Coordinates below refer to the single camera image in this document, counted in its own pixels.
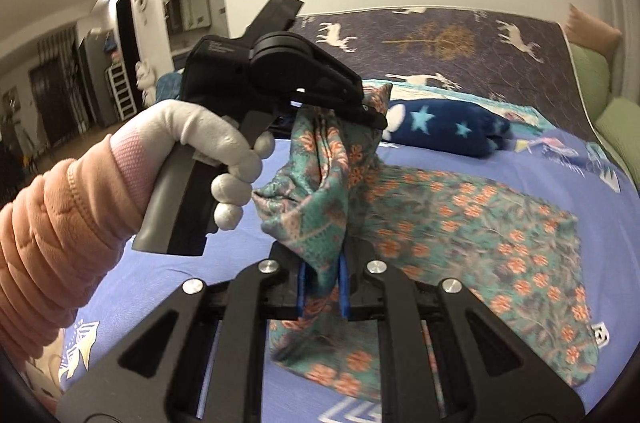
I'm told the white gloved left hand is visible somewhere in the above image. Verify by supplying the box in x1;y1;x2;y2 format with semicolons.
110;100;276;231

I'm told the teal floral patterned garment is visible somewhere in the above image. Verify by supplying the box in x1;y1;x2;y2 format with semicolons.
254;108;598;399

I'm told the green cushion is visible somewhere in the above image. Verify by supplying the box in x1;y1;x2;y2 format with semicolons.
570;44;611;122
596;98;640;187

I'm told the blue bed sheet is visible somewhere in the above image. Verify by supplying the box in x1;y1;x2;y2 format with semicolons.
58;129;639;422

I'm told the dark deer print quilt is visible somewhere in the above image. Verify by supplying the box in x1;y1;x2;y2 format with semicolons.
293;6;596;141

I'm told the navy star fleece blanket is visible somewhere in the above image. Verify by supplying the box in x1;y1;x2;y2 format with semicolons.
383;99;511;158

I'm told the white ladder shelf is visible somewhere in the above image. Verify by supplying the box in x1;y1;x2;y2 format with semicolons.
105;62;138;122

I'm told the pink fleece sleeve forearm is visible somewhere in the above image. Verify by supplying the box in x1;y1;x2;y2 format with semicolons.
1;140;142;368

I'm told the tan pillow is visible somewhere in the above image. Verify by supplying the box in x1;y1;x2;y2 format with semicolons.
563;4;623;64

